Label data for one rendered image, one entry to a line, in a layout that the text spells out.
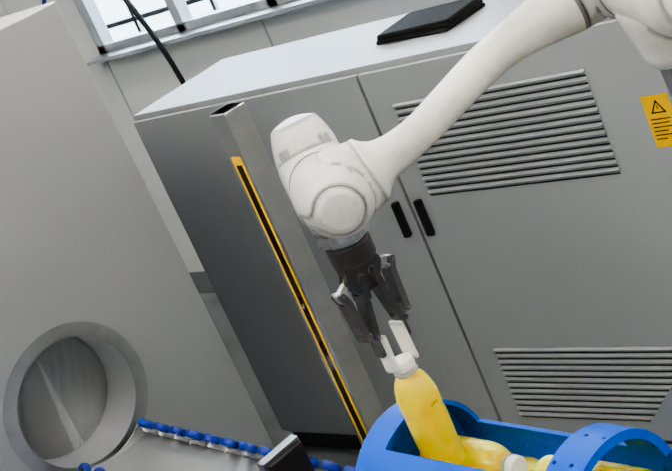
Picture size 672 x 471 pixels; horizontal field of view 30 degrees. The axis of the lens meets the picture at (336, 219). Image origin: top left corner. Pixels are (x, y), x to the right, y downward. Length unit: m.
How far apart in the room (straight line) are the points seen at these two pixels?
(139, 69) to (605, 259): 3.39
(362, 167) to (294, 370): 2.93
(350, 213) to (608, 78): 1.67
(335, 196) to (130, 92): 4.86
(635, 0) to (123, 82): 4.93
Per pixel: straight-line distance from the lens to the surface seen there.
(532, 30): 1.94
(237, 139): 2.64
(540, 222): 3.61
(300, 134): 1.88
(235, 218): 4.37
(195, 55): 6.07
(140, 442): 3.30
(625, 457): 2.08
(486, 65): 1.90
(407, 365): 2.04
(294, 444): 2.58
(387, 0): 5.22
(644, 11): 1.79
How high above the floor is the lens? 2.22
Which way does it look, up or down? 18 degrees down
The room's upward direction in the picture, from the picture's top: 24 degrees counter-clockwise
